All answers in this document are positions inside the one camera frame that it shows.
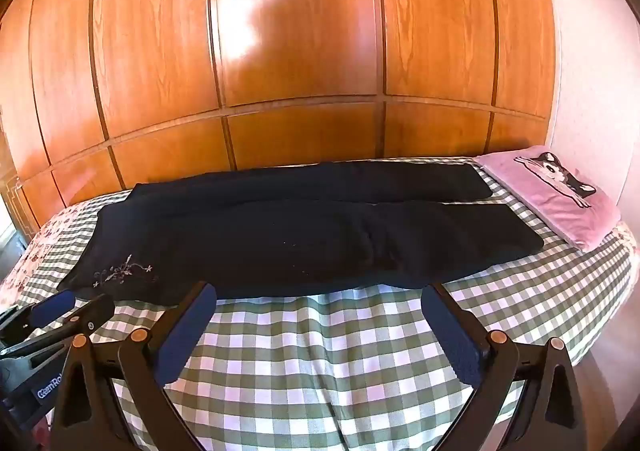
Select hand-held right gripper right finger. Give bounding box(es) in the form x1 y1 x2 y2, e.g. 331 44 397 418
421 282 588 451

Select green checked bed sheet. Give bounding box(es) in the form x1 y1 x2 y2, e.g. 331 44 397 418
10 156 638 451

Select black pants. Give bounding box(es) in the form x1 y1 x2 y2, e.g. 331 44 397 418
56 161 545 304

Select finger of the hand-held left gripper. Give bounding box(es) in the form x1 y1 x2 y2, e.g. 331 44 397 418
0 290 77 338
10 293 116 363

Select pink pillow with dog print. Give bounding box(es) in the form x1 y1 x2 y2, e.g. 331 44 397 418
472 145 622 253

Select floral bed cloth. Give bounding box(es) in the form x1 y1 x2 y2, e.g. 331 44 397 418
0 203 108 312

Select wooden panelled wardrobe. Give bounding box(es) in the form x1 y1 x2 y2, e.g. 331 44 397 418
0 0 558 232

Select dark wooden frame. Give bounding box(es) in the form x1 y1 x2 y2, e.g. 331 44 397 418
0 171 38 252

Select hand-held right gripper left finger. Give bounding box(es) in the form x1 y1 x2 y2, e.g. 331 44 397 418
50 281 218 451

